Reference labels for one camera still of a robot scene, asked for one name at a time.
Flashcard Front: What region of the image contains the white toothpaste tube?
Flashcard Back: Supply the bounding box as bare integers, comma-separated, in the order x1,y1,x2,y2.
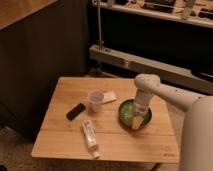
82,120,100,159

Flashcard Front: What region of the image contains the dark wooden cabinet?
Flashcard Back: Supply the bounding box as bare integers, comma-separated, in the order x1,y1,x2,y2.
0,0,89,140

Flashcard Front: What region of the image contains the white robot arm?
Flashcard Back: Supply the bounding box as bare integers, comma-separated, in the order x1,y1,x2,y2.
134,74,213,171

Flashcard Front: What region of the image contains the wooden table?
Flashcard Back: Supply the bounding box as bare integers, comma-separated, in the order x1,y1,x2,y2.
32,77,179,163

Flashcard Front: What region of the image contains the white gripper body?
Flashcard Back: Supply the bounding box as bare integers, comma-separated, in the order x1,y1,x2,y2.
134,90,153,115

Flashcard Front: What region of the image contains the vertical metal pole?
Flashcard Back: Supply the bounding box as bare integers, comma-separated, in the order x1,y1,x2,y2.
97,0,103,50

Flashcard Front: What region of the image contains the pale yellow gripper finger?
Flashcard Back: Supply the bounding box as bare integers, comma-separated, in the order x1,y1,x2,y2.
132,115,144,130

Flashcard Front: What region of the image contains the translucent plastic cup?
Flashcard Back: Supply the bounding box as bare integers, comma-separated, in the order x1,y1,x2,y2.
87,90,104,113

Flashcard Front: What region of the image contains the green ceramic bowl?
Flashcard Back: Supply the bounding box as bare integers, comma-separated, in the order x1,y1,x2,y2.
118,99,152,130

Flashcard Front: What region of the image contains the black rectangular remote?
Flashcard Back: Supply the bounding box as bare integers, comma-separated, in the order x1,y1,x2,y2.
66,103,86,121

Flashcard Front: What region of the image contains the metal shelf rack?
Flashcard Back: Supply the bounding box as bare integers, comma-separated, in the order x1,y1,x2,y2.
89,0,213,94

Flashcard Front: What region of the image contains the white sponge block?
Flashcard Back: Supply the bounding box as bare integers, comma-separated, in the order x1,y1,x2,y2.
103,91,117,104

